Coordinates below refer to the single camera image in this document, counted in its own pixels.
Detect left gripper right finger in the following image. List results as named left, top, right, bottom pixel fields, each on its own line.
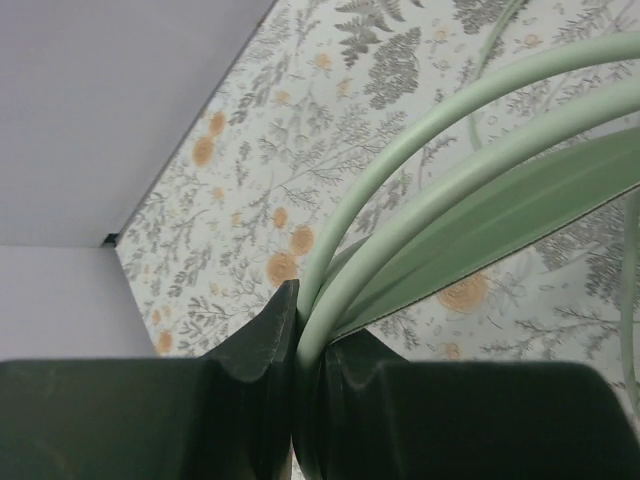
left=293, top=330, right=639, bottom=479

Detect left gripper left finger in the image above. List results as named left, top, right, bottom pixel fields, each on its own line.
left=1, top=281, right=299, bottom=479

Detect mint green headphones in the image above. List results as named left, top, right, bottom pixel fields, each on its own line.
left=295, top=0, right=640, bottom=421

